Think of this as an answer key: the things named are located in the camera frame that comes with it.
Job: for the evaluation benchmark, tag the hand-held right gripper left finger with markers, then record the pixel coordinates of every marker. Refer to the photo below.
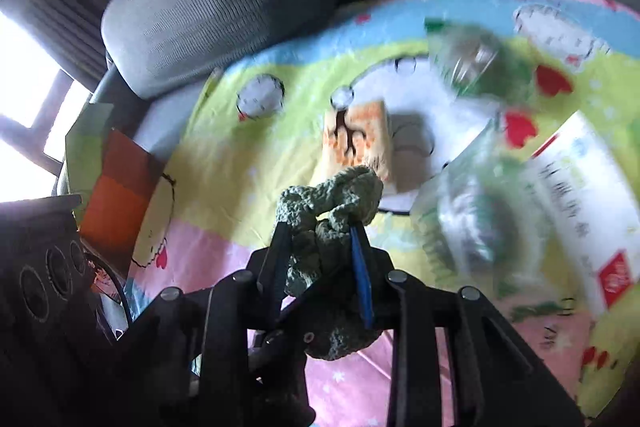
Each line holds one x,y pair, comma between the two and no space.
278,259

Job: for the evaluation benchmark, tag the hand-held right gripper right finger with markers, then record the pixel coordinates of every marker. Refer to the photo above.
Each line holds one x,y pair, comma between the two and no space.
361,274

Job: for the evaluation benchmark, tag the green knitted scrunchie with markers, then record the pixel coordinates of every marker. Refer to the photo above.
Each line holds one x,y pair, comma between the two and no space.
345,192

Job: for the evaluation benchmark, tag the white medicine box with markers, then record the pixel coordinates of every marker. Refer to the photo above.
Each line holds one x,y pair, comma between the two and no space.
575,187

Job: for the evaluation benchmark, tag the printed cartoon blanket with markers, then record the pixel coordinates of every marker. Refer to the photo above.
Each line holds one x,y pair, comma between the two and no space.
240,167

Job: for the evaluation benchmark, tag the clear plastic packet green label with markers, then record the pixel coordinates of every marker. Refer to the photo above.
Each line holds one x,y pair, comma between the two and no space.
465,57
465,217

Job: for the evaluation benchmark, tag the window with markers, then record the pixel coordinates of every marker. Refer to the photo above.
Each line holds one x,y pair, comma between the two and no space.
25,67

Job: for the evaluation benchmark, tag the grey sofa pillow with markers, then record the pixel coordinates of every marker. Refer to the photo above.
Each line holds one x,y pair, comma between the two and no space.
210,2

